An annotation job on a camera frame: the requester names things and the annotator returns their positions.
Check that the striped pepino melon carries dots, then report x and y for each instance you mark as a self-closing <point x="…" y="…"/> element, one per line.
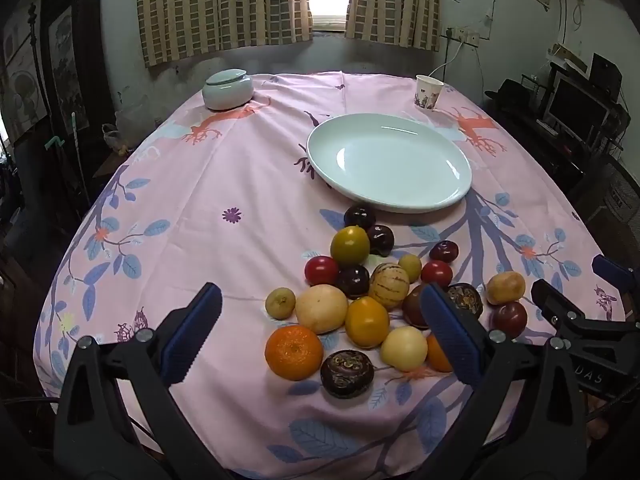
<point x="389" y="285"/>

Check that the yellow orange tomato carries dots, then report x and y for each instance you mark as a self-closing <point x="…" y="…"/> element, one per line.
<point x="366" y="322"/>

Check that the checked beige curtain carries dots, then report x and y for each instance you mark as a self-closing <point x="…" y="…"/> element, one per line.
<point x="220" y="5"/>
<point x="395" y="0"/>

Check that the pale green lidded jar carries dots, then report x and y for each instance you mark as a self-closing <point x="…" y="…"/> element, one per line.
<point x="227" y="91"/>

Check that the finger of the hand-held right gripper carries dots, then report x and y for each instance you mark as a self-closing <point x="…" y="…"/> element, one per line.
<point x="547" y="297"/>
<point x="607" y="266"/>

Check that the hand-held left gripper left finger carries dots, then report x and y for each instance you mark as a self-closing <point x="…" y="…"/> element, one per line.
<point x="192" y="332"/>

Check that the dark red tomato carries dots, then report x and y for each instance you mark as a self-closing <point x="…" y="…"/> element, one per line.
<point x="508" y="320"/>
<point x="412" y="307"/>

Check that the dark patterned round fruit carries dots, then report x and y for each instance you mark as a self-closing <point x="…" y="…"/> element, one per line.
<point x="469" y="301"/>
<point x="347" y="374"/>

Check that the dark red plum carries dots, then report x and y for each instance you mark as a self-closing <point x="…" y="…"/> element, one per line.
<point x="444" y="251"/>

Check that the dark purple plum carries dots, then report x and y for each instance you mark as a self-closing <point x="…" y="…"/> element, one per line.
<point x="353" y="282"/>
<point x="359" y="216"/>
<point x="381" y="240"/>

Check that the white oval plate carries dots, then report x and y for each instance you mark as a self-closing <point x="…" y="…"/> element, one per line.
<point x="390" y="160"/>

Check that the pale yellow round melon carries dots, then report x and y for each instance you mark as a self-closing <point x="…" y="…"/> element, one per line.
<point x="321" y="308"/>

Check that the white wall socket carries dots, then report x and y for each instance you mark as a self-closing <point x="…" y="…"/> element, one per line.
<point x="462" y="36"/>

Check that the black hat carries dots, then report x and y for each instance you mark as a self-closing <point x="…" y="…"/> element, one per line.
<point x="507" y="92"/>

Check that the pink floral tablecloth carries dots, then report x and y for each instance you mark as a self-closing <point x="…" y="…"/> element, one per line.
<point x="225" y="260"/>

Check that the green yellow tomato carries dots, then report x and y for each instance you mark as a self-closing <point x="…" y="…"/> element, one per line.
<point x="350" y="245"/>

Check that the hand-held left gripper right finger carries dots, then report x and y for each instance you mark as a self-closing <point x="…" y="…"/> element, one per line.
<point x="450" y="332"/>

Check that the tan oval fruit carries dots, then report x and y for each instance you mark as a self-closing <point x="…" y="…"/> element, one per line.
<point x="505" y="287"/>

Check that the pale yellow round fruit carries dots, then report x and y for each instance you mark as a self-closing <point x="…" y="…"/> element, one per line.
<point x="404" y="348"/>

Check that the printed paper cup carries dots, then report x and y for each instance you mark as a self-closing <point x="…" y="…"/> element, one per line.
<point x="428" y="92"/>

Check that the small tan round fruit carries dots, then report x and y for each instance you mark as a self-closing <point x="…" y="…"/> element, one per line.
<point x="280" y="303"/>

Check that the small yellow green fruit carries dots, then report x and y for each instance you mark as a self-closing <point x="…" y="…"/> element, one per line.
<point x="409" y="267"/>

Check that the orange mandarin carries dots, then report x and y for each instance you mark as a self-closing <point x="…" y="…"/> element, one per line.
<point x="293" y="352"/>
<point x="436" y="357"/>

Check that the computer monitor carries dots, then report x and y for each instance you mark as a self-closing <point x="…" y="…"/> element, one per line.
<point x="575" y="105"/>

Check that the plastic bag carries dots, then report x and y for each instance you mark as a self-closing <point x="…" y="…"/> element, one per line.
<point x="112" y="137"/>

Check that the electric fan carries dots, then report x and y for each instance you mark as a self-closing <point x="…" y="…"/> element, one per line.
<point x="27" y="95"/>

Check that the black speaker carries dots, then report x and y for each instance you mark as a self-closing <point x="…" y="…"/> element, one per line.
<point x="606" y="72"/>

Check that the framed wall picture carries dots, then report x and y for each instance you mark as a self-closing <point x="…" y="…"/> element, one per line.
<point x="65" y="65"/>

